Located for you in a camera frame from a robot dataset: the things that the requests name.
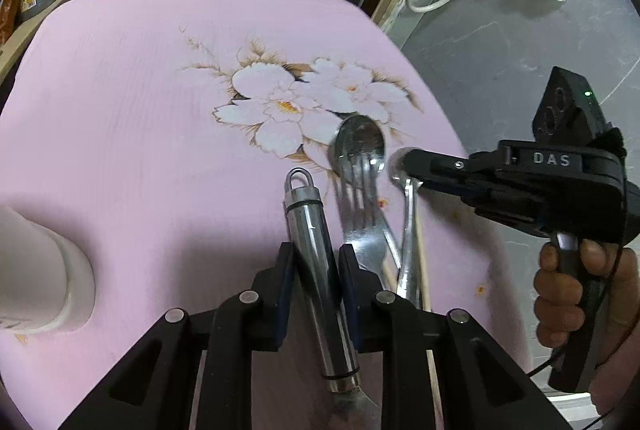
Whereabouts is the steel-handled spatula tool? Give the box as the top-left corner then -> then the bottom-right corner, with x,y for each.
284,167 -> 381,429

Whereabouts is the wooden chopstick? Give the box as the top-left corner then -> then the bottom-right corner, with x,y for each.
416,211 -> 432,311
426,350 -> 444,430

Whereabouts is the steel fork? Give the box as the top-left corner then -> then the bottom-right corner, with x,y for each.
337,154 -> 397,290

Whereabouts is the large steel spoon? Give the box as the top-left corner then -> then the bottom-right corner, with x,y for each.
329,115 -> 399,264

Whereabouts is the white plastic utensil cup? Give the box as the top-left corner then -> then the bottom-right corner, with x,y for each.
0,206 -> 96,334

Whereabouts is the person's right hand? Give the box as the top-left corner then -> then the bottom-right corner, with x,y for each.
534,239 -> 639,415

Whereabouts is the pink floral tablecloth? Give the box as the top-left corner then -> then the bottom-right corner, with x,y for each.
0,0 -> 534,430

